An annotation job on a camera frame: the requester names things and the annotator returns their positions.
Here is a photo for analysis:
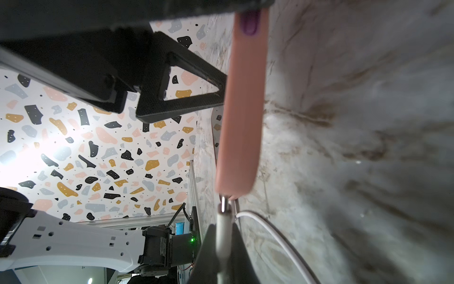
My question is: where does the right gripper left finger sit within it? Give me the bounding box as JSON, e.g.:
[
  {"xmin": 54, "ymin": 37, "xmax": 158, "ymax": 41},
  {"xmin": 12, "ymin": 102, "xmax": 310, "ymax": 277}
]
[{"xmin": 188, "ymin": 224, "xmax": 218, "ymax": 284}]

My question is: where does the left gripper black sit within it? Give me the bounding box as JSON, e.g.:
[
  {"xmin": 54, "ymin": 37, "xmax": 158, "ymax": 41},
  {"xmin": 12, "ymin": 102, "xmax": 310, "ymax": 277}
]
[{"xmin": 1, "ymin": 1, "xmax": 272, "ymax": 124}]

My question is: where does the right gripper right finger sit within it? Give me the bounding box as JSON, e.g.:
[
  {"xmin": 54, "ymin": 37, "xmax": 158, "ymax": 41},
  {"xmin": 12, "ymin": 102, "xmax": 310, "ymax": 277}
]
[{"xmin": 229, "ymin": 224, "xmax": 260, "ymax": 284}]

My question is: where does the pink case phone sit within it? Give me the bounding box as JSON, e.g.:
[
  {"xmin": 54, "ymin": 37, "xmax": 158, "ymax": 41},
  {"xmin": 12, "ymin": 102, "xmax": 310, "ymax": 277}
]
[
  {"xmin": 211, "ymin": 106, "xmax": 223, "ymax": 162},
  {"xmin": 215, "ymin": 8, "xmax": 269, "ymax": 200}
]

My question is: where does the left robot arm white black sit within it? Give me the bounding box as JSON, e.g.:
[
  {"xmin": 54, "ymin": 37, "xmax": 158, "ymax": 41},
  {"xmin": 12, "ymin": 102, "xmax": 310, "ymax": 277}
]
[{"xmin": 1, "ymin": 1, "xmax": 272, "ymax": 277}]

